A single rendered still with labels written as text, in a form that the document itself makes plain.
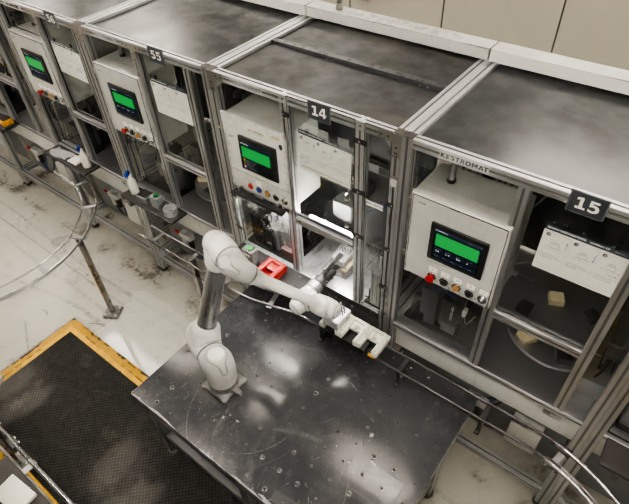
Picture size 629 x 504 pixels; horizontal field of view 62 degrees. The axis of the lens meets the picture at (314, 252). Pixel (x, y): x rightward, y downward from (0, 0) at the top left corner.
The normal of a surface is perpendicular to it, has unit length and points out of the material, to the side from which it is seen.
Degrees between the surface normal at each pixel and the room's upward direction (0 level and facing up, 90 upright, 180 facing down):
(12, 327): 0
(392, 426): 0
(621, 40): 90
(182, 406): 0
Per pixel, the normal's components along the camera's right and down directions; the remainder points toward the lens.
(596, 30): -0.61, 0.57
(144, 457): -0.04, -0.72
